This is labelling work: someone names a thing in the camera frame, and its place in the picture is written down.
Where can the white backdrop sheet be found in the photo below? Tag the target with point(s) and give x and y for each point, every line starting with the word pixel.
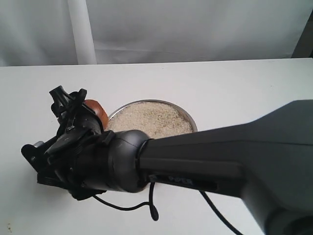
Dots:
pixel 39 32

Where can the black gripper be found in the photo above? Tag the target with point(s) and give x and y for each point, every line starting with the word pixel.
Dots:
pixel 78 157

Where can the brown wooden cup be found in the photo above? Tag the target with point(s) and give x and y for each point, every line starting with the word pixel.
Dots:
pixel 97 112

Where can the white vertical pole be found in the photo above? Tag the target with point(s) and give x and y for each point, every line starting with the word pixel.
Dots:
pixel 82 33

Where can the round metal rice tray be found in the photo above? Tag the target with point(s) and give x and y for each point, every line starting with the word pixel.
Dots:
pixel 156 118

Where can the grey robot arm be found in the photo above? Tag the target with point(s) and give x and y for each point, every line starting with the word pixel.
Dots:
pixel 268 163

